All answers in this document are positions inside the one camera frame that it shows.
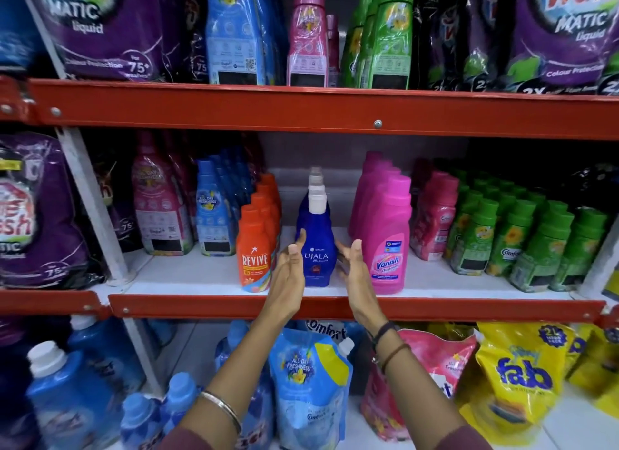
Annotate tall pink softener bottle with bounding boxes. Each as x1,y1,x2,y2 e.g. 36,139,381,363
286,0,330,88
326,13,341,88

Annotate tall green softener bottle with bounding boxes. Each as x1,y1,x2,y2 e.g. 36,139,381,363
360,0,415,90
339,0,374,89

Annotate pink flower-print refill pouch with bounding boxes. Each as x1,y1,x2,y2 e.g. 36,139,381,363
132,132,194,257
162,130,200,223

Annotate row of light blue bottles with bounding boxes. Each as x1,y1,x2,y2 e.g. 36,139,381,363
195,147,254,257

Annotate white slanted shelf upright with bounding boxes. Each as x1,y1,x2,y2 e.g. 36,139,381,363
17,0,165,397

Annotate person's left hand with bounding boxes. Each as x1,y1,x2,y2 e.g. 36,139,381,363
263,228,307,323

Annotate light blue softener pouch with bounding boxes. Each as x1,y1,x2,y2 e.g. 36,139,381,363
206,0,268,86
251,0,290,86

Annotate big blue white-capped jug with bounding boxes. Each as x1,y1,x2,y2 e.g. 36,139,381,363
67,313,147,397
25,340,124,450

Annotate small blue-capped bottle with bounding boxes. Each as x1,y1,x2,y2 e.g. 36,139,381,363
161,371,201,436
119,393,164,450

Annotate yellow softener pouch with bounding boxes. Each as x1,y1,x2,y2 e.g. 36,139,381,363
457,321,577,435
563,314,619,420

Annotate black detergent pouch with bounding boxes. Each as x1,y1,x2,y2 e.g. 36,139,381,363
411,0,469,91
459,0,508,93

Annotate group of green softener bottles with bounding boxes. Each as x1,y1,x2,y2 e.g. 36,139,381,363
444,168,609,294

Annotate person's right hand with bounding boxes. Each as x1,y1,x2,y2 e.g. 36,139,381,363
335,239,388,330

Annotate row of small pink bottles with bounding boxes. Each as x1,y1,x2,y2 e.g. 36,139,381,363
409,158,460,262

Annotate white shelf board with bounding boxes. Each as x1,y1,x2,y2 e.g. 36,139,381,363
89,225,588,301

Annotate maroon sleeve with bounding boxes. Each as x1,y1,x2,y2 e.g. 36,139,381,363
432,425,493,450
159,425,214,450

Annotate silver bangle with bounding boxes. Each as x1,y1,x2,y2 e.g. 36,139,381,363
200,390,243,435

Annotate row of orange bottles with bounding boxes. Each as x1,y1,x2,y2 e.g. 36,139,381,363
236,173,282,294

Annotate pink softener pouch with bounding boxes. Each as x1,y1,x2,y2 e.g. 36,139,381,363
359,328,478,443

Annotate blue detergent pouch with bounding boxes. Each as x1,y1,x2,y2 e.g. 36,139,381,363
0,0,45,72

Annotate maroon right sleeve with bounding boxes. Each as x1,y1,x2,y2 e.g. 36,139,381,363
432,425,493,450

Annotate black thread wristbands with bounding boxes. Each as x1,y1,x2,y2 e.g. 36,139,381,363
366,321,413,374

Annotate large purple detergent pouch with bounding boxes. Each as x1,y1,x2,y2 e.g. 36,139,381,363
28,0,187,82
500,0,619,96
0,131,108,291

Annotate dark detergent pouch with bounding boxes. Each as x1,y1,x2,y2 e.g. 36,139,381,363
91,137,145,254
183,0,211,84

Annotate red metal shelf beam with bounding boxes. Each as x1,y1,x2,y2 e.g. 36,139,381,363
0,288,619,330
0,75,619,142

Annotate maroon left sleeve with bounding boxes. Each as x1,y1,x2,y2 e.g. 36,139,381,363
159,425,214,450

